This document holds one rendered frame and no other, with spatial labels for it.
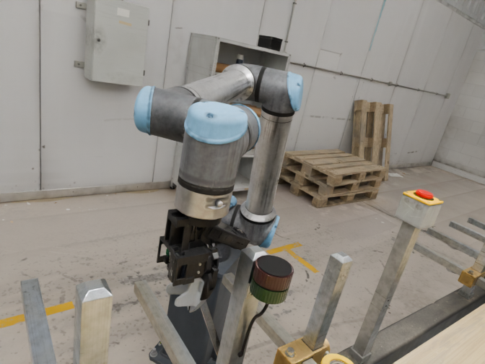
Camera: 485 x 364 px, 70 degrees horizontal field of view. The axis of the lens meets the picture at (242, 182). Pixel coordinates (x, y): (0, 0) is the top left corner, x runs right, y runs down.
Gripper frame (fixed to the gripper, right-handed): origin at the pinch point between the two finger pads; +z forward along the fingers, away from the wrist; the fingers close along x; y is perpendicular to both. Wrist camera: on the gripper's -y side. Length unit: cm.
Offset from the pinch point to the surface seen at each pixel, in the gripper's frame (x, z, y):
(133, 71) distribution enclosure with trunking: -241, -15, -68
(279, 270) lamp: 13.9, -16.0, -4.5
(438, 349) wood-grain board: 25, 11, -54
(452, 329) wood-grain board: 23, 11, -66
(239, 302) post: 8.6, -6.4, -2.9
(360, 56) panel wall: -280, -74, -391
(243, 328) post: 9.6, -0.9, -4.4
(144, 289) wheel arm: -23.7, 14.7, -0.6
